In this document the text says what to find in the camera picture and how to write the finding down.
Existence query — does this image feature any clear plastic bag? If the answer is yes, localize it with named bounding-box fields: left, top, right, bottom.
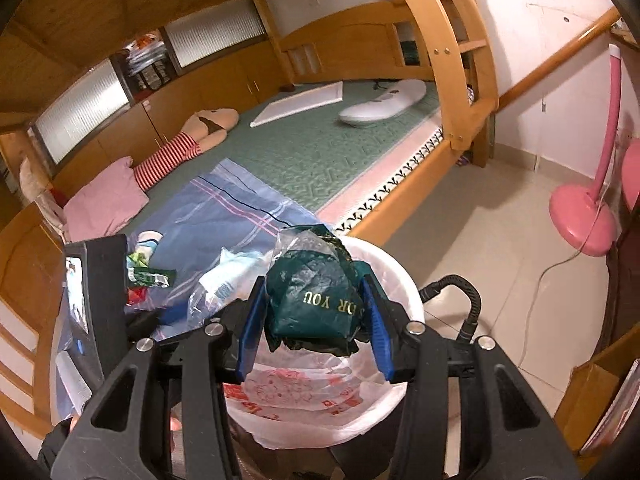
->
left=186, top=248, right=272, bottom=330

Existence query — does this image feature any dark green plastic bag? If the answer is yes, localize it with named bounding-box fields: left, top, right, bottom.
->
left=265, top=224, right=373, bottom=358

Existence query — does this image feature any red cigarette box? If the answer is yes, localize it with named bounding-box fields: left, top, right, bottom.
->
left=127, top=287, right=148, bottom=307

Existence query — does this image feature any white blue paper cup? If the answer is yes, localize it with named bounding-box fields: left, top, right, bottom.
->
left=127, top=230, right=164, bottom=268

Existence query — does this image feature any white trash bin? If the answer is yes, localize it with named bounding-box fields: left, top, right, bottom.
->
left=212, top=237, right=424, bottom=450

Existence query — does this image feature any pink pillow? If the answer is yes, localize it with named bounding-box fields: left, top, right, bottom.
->
left=63, top=156, right=149, bottom=242

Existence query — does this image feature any blue plaid blanket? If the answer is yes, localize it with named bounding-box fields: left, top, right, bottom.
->
left=116, top=158, right=319, bottom=340

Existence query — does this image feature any pink fan stand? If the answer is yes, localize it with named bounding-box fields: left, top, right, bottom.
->
left=549, top=44, right=622, bottom=257

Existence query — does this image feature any green bed mat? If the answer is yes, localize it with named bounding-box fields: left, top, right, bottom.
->
left=123, top=80, right=444, bottom=234

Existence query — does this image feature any white flat board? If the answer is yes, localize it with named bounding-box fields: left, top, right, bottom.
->
left=250, top=81, right=344, bottom=128

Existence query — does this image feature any white oval object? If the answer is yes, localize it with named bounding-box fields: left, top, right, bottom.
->
left=338, top=79, right=426, bottom=127

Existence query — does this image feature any black cable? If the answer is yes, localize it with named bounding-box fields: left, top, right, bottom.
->
left=418, top=274, right=484, bottom=345

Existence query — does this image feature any wooden bed frame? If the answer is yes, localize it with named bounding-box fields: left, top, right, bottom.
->
left=0, top=0, right=501, bottom=441

